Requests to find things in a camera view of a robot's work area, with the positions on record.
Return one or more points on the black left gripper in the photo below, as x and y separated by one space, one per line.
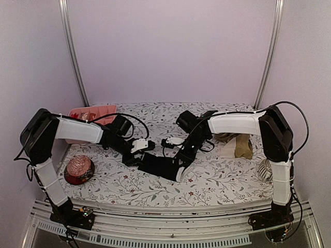
131 160

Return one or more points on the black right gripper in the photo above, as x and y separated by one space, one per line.
187 157

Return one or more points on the tan beige underwear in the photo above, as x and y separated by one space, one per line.
234 145

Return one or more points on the black white-striped underwear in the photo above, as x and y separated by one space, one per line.
167 168

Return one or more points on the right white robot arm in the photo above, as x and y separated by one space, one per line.
269 125

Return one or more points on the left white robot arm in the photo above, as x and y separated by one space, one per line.
45 132

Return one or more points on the red patterned bowl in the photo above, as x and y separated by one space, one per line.
79 170

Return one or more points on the floral patterned table cloth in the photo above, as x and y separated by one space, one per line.
212 180

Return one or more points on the pink divided organizer box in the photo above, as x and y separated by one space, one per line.
92 113

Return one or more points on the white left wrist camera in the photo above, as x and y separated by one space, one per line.
142 145

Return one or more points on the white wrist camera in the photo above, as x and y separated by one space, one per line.
142 145
172 142

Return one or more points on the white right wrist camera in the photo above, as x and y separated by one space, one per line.
172 142

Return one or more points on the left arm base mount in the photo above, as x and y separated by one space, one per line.
65 214

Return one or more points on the striped metal wire cup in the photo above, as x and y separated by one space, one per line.
265 171

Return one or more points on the aluminium front rail frame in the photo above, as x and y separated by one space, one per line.
206 226

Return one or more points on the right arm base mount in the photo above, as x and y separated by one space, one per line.
278 215

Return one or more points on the right aluminium corner post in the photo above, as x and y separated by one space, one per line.
270 53

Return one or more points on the aluminium corner post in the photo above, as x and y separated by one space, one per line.
63 7
270 53

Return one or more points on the left aluminium corner post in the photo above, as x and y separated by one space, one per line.
63 7

